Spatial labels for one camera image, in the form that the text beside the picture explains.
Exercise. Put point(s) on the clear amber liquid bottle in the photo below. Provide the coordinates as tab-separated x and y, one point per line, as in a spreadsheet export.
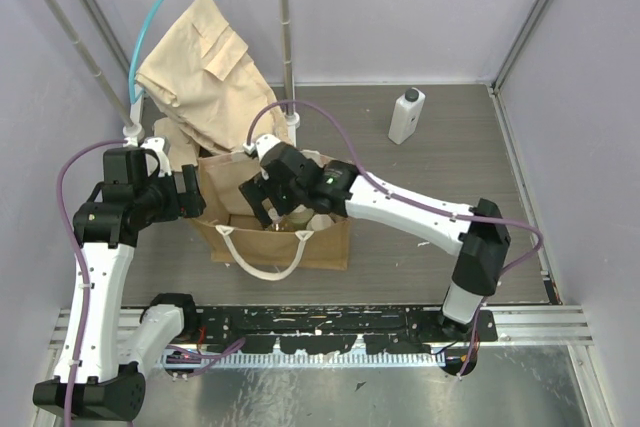
278	223

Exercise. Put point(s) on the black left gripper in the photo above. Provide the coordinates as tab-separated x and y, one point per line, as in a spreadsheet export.
189	191

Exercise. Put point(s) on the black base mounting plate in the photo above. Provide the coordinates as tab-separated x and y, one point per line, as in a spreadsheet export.
317	329

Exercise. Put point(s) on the cream bottle with cap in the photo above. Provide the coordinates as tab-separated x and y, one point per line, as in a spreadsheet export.
320	222

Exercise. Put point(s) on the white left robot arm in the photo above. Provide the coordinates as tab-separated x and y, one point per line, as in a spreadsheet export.
97	377

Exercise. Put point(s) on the aluminium frame rail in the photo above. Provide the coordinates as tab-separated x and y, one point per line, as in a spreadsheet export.
515	325

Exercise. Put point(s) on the white rectangular bottle dark cap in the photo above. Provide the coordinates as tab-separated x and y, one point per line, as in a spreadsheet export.
406	114

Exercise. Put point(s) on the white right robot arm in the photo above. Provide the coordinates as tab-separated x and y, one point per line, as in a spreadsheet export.
474	235

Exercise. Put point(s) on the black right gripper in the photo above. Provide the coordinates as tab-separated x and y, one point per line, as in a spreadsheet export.
252	191

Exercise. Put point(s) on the green bottle cream cap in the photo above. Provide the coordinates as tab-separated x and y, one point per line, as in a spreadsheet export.
300	217

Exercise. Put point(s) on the white slotted cable duct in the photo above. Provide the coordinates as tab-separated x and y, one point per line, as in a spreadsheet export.
355	359

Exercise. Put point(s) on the brown burlap canvas bag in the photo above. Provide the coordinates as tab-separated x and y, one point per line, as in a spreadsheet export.
234	235

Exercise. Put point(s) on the beige cloth trousers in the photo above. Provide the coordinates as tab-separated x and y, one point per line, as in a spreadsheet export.
204	82

